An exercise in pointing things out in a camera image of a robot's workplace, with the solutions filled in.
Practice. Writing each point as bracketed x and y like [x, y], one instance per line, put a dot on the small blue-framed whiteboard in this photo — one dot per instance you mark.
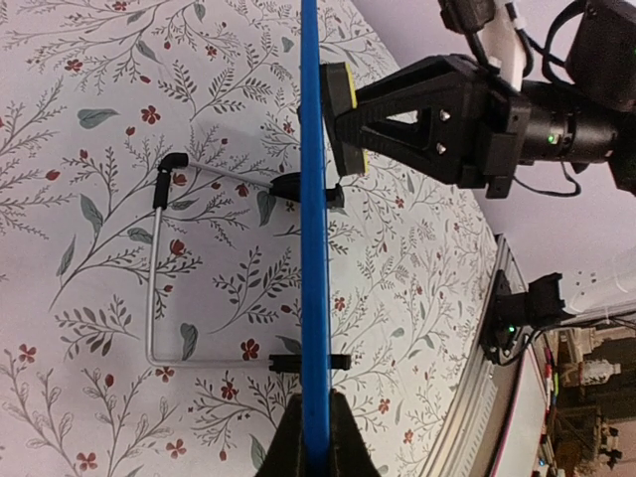
[315, 372]

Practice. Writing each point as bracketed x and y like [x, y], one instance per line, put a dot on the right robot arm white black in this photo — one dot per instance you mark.
[582, 108]

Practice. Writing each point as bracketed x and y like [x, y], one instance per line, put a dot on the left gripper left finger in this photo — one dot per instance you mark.
[285, 456]

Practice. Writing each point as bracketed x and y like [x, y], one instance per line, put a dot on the wire whiteboard stand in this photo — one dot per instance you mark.
[224, 274]

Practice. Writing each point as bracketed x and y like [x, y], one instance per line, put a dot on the yellow black eraser sponge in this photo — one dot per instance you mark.
[338, 96]

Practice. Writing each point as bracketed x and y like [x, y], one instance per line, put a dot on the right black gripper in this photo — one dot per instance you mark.
[416, 116]

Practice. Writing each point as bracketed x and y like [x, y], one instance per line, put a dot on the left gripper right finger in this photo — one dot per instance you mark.
[348, 453]

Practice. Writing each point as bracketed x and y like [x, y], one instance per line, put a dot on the floral patterned table mat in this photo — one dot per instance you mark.
[146, 276]

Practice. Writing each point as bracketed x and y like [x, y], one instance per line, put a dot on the front aluminium rail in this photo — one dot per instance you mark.
[474, 428]

